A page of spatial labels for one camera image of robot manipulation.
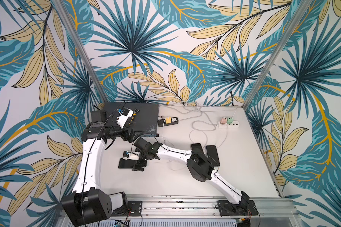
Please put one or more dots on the left aluminium frame post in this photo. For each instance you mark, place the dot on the left aluminium frame post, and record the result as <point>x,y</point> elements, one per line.
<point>65,17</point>

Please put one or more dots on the black phone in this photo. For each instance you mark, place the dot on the black phone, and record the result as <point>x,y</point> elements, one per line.
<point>126,163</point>

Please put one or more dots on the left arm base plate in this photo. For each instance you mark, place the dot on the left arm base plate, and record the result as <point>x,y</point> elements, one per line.
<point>128,208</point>

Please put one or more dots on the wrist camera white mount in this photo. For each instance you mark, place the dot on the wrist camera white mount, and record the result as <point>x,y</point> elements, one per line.
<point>128,155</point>
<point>124,115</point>

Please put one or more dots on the phone with pink case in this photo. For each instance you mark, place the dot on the phone with pink case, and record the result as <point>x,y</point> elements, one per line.
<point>196,148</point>

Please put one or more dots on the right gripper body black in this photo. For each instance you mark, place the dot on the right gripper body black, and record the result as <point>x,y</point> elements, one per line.
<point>138,163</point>

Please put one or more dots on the green charger plug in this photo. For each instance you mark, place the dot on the green charger plug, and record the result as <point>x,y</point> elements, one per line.
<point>230,120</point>

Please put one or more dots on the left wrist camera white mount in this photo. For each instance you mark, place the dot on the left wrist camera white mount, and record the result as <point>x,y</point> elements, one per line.
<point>124,115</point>

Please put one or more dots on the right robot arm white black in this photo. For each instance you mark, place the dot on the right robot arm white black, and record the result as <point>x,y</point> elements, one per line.
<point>199,166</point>

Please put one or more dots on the yellow charger plug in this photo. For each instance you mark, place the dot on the yellow charger plug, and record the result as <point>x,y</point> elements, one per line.
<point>168,120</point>

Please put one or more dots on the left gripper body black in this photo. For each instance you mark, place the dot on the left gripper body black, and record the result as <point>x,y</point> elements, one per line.
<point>125,136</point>

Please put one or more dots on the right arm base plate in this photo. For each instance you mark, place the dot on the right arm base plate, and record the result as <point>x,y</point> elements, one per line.
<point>236,207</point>

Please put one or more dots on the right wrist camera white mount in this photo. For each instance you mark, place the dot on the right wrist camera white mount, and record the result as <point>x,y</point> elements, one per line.
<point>128,155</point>

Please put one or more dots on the yellow black pliers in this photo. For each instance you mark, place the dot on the yellow black pliers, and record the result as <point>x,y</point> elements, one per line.
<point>133,116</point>

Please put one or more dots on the aluminium frame post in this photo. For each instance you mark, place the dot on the aluminium frame post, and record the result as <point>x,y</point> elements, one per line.
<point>65,17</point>
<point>300,11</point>

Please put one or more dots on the white power strip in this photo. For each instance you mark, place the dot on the white power strip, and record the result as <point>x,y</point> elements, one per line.
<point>233,125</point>

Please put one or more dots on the right aluminium frame post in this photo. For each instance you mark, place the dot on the right aluminium frame post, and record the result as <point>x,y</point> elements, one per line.
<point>300,11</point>

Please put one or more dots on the aluminium front rail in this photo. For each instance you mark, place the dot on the aluminium front rail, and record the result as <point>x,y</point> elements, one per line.
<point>192,211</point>

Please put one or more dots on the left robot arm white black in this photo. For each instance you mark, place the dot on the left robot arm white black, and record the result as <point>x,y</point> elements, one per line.
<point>88,203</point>

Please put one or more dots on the phone with light blue case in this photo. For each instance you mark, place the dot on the phone with light blue case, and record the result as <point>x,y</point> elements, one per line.
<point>212,153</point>

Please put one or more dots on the black power strip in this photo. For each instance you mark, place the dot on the black power strip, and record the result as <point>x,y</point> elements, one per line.
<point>161,122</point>

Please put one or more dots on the white charging cable pink phone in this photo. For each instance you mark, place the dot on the white charging cable pink phone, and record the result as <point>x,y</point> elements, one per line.
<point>203,125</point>

